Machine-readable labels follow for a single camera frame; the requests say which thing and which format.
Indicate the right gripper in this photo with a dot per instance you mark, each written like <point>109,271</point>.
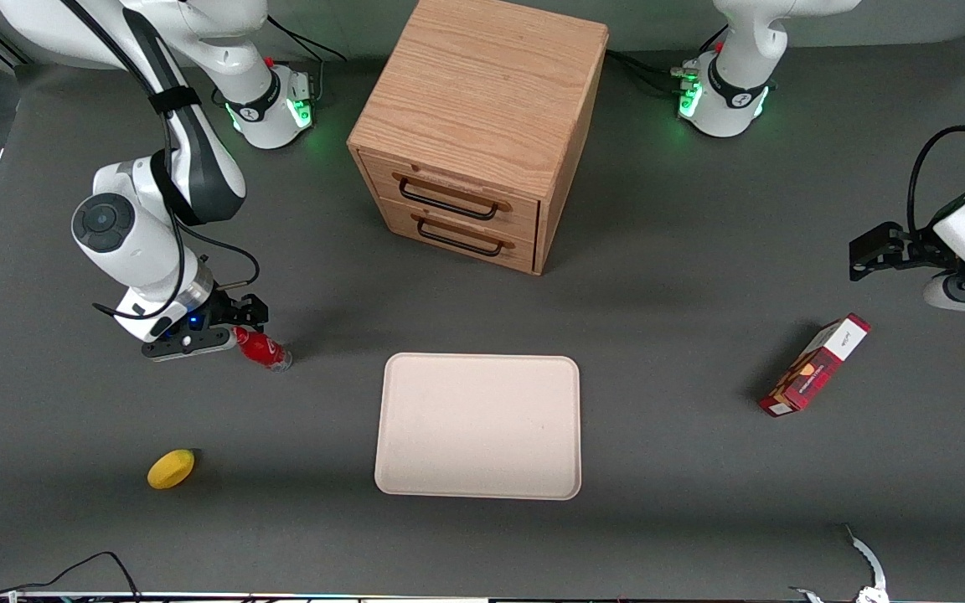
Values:
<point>229,312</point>

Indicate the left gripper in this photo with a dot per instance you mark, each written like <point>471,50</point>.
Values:
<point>910,249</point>

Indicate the red coke bottle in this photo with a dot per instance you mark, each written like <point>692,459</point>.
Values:
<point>266,352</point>

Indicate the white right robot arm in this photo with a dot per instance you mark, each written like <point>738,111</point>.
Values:
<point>126,243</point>

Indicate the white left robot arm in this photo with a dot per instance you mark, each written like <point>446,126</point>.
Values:
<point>738,84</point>

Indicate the beige rectangular tray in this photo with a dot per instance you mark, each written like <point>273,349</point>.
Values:
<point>478,427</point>

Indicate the red plaid cookie box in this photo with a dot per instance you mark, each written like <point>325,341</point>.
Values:
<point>813,368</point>

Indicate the yellow lemon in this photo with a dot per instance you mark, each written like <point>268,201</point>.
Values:
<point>171,469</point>

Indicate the wooden drawer front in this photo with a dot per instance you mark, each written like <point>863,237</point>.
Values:
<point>524,255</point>
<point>524,219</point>

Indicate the white serrated plastic clamp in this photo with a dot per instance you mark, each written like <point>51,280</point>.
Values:
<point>868,557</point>

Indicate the light wooden drawer cabinet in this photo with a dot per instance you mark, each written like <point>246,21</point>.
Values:
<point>482,84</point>

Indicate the small white plastic clip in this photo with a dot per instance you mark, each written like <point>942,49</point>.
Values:
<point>807,595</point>

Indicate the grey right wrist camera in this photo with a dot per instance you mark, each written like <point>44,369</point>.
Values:
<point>185,345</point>

